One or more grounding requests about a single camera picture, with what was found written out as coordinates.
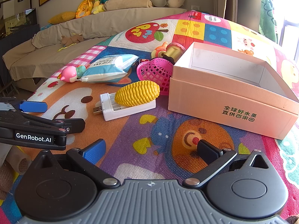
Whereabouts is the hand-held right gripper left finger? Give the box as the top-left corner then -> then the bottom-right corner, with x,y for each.
33,139 -> 121,189

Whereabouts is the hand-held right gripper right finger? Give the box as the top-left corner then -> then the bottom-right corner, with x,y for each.
183,139 -> 271,189

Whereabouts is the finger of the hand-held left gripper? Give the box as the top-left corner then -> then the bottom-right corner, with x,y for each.
0,111 -> 86,134
0,97 -> 48,113

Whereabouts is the pink cardboard box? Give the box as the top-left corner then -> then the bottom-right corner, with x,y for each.
168,41 -> 299,140

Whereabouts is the blue wet wipes pack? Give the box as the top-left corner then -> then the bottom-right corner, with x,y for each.
81,54 -> 140,83

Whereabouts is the yellow toy corn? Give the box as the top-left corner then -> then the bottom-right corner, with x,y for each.
114,80 -> 161,107

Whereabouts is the pink plastic basket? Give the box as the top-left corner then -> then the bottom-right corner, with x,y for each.
137,58 -> 174,96

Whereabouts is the pink gold cupcake toy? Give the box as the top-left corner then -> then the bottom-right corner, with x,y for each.
162,42 -> 186,64

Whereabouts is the cardboard scratcher tube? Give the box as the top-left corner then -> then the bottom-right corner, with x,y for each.
0,142 -> 32,192

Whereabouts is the pink round toy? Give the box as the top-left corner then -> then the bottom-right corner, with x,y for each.
58,66 -> 78,83

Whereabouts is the white usb charger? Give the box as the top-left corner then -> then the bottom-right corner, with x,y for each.
93,93 -> 156,122

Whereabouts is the small green toy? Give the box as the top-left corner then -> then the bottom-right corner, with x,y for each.
76,65 -> 87,79

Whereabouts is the colourful printed play mat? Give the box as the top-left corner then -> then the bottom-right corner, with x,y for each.
30,10 -> 299,224

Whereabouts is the brown plush toy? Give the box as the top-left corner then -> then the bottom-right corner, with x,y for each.
61,34 -> 83,47

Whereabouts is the glass fish tank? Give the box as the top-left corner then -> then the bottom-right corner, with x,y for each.
0,8 -> 40,40

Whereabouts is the beige covered sofa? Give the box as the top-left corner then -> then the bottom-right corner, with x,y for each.
2,7 -> 187,92

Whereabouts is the yellow pillow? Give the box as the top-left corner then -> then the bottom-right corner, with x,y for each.
48,11 -> 76,25

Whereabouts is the orange yellow plush toy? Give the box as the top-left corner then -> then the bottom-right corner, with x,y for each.
75,0 -> 95,19

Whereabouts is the yellow duck plush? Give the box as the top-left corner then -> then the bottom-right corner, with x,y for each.
90,0 -> 105,14

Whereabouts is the green towel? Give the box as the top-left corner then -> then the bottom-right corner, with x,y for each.
259,0 -> 278,43

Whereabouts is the red toy camera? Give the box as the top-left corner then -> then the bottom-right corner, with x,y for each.
151,41 -> 169,59

